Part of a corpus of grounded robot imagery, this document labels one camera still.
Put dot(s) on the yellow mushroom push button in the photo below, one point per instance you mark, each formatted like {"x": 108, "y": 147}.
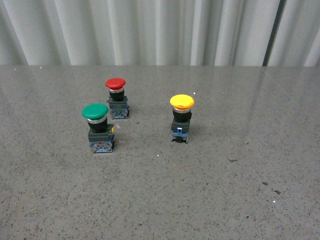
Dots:
{"x": 181, "y": 109}

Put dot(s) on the red mushroom push button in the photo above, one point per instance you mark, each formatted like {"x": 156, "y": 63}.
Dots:
{"x": 118, "y": 101}

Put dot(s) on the green mushroom push button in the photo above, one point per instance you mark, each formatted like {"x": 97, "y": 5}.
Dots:
{"x": 101, "y": 135}

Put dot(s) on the white pleated curtain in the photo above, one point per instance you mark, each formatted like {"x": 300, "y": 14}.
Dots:
{"x": 284, "y": 33}

